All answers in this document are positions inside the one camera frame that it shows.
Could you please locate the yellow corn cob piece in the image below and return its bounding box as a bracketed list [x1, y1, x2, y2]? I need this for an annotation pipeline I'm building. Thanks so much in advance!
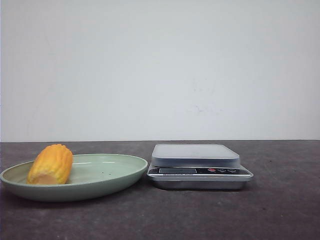
[26, 144, 73, 185]

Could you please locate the silver digital kitchen scale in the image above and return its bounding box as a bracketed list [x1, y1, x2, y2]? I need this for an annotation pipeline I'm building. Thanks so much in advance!
[147, 143, 254, 190]

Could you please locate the light green round plate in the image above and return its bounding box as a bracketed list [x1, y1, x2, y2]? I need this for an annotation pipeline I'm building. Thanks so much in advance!
[0, 153, 148, 203]

